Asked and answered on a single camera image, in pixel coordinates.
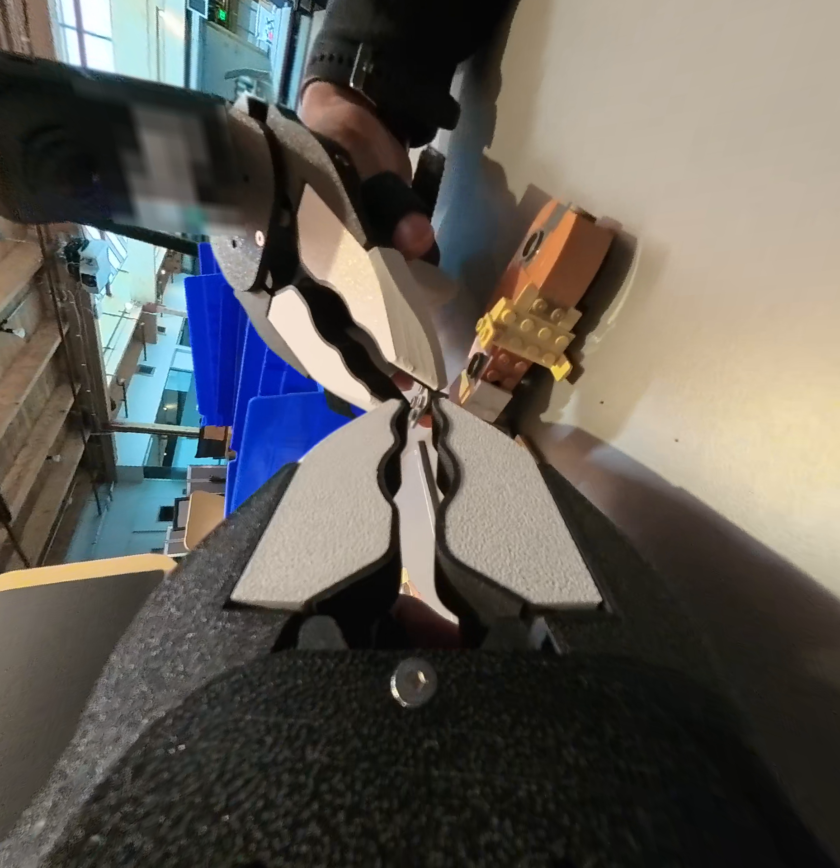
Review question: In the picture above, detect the tan wooden chair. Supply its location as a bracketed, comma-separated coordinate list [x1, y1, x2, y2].
[186, 490, 227, 550]

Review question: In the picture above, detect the brown tan brick model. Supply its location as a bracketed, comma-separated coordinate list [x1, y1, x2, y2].
[449, 198, 618, 421]

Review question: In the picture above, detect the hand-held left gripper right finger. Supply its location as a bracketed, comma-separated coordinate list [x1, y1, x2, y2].
[434, 399, 604, 611]

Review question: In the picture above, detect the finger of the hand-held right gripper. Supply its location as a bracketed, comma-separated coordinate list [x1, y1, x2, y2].
[297, 183, 449, 390]
[267, 285, 394, 411]

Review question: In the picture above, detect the blue plastic bin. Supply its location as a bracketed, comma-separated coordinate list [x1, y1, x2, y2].
[227, 392, 367, 516]

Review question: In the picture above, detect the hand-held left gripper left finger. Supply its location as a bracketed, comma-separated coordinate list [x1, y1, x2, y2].
[229, 399, 402, 611]

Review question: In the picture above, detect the stack of blue bins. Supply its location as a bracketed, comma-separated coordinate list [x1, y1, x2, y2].
[184, 241, 326, 425]

